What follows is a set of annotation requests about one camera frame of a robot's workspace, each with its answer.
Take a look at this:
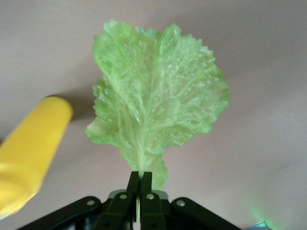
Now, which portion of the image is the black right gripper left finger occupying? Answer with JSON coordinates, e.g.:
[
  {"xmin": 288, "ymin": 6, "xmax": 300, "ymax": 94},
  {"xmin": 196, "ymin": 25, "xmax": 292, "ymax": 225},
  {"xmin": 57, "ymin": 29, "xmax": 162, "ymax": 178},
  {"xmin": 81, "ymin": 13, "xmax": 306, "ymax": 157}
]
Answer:
[{"xmin": 92, "ymin": 171, "xmax": 140, "ymax": 230}]

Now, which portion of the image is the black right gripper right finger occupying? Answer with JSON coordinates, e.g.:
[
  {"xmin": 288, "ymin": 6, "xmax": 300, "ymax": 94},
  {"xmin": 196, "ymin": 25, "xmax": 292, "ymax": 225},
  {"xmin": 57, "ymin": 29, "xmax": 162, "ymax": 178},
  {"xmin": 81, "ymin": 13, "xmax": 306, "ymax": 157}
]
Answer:
[{"xmin": 140, "ymin": 171, "xmax": 167, "ymax": 230}]

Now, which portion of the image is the yellow mustard squeeze bottle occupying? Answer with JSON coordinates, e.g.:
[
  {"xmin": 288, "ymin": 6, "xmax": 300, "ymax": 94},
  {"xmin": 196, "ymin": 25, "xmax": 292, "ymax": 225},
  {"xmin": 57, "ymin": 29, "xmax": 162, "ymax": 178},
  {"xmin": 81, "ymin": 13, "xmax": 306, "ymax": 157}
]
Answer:
[{"xmin": 0, "ymin": 95, "xmax": 73, "ymax": 220}]

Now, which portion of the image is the green lettuce leaf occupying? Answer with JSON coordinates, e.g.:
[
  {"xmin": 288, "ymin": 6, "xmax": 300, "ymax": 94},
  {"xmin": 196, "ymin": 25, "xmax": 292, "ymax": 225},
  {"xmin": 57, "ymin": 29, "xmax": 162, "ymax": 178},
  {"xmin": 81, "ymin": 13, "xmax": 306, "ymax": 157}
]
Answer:
[{"xmin": 85, "ymin": 19, "xmax": 230, "ymax": 192}]

